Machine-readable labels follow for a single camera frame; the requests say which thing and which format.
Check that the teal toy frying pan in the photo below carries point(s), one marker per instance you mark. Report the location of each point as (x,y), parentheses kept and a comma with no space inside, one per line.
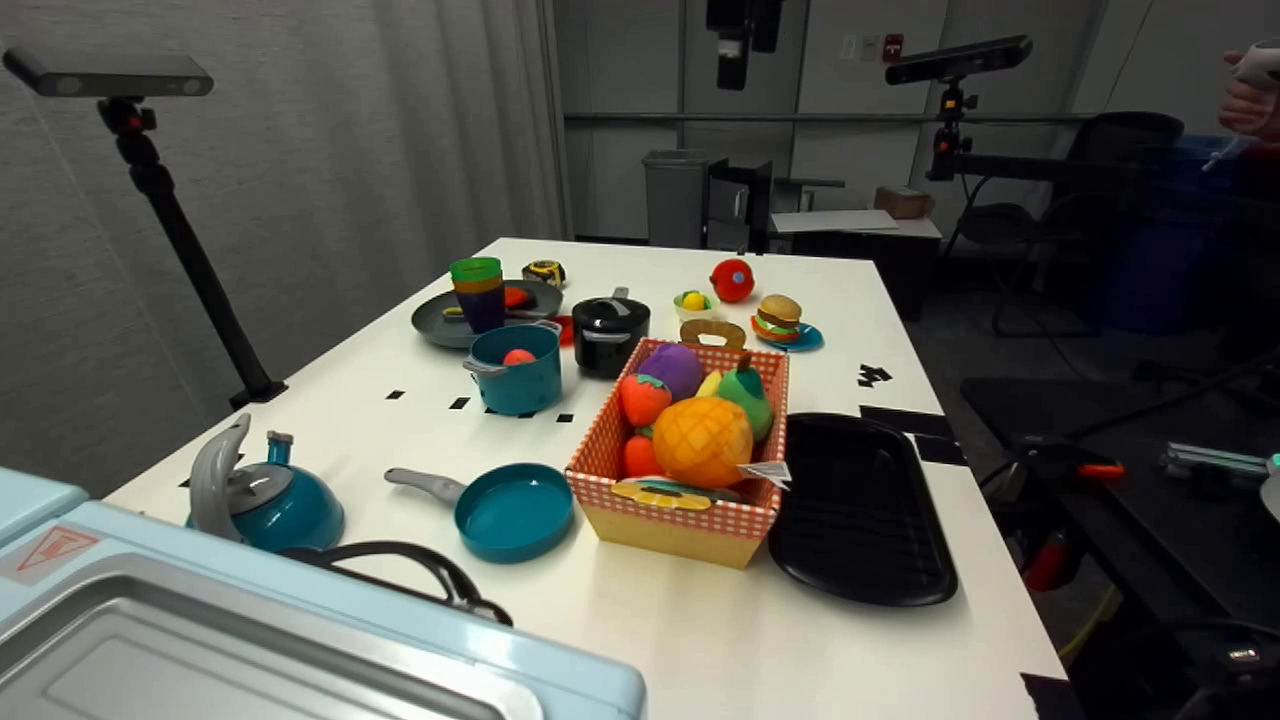
(512,514)

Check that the white handheld controller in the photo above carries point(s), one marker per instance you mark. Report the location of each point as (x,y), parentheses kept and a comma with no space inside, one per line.
(1260,63)

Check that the grey black pot lid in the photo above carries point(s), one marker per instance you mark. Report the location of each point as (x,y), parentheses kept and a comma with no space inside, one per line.
(608,313)

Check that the red toy piece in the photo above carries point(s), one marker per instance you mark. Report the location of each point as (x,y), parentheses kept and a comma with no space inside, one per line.
(517,299)
(566,328)

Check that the black toy pot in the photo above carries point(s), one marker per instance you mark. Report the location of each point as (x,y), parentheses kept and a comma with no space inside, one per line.
(607,354)

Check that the yellow black toy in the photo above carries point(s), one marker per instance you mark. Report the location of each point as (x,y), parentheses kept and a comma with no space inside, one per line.
(547,272)

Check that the person's hand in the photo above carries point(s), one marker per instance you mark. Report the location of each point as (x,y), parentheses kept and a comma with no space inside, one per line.
(1254,109)

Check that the dark grey toy plate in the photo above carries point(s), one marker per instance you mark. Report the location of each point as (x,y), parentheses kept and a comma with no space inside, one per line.
(442,322)

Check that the black tripod with red knob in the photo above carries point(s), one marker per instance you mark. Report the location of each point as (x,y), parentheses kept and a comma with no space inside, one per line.
(180,232)

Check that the black plastic tray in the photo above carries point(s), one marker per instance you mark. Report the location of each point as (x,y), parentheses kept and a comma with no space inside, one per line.
(861,514)

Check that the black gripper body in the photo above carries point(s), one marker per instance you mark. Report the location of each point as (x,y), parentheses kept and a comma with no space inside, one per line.
(746,18)

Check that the black stereo camera bar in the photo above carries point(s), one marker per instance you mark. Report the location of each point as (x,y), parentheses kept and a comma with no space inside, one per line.
(105,73)
(960,63)

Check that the toy hamburger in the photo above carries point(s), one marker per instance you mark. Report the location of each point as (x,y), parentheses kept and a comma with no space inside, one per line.
(777,322)

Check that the white side table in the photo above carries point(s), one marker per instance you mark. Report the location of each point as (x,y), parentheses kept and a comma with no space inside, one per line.
(852,224)

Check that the green plush pepper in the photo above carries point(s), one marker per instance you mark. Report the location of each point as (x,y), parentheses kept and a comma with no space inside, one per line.
(748,402)

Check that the blue barrel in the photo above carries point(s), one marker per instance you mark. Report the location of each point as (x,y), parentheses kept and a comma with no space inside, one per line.
(1181,240)

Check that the small orange toy ball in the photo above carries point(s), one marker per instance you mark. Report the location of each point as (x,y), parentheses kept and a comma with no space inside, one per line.
(517,359)

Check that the small black clips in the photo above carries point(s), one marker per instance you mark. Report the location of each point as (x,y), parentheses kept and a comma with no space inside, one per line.
(872,372)

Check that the orange checked cardboard basket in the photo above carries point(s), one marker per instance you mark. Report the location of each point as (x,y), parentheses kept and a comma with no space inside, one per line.
(673,529)

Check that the red toy tomato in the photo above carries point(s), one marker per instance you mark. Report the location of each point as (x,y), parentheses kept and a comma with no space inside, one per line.
(735,282)

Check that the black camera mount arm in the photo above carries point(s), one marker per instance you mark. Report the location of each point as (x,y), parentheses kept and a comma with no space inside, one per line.
(948,132)

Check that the small red plush fruit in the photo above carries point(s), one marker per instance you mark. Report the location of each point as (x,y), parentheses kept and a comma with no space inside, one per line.
(643,458)

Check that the teal blue toy pot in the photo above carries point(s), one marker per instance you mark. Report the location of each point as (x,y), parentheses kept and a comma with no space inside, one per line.
(521,389)

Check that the small yellow toy fruit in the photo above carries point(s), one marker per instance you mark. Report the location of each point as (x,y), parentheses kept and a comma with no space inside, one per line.
(695,300)

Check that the grey waste bin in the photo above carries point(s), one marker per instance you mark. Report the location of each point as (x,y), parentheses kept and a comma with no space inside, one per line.
(673,194)

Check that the red orange plush fruit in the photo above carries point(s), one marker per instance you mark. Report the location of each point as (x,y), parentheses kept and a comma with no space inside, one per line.
(646,402)

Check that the black box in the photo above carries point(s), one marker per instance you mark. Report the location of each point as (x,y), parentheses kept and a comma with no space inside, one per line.
(735,206)

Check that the black office chair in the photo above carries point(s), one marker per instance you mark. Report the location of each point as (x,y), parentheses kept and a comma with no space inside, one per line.
(1112,174)

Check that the small blue toy plate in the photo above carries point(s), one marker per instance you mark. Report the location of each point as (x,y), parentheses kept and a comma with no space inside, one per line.
(809,342)

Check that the brown toy bread slice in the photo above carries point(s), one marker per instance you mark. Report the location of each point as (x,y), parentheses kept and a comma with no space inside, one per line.
(713,334)

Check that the purple plush fruit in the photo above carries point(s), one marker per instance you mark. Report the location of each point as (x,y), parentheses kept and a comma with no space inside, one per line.
(679,369)

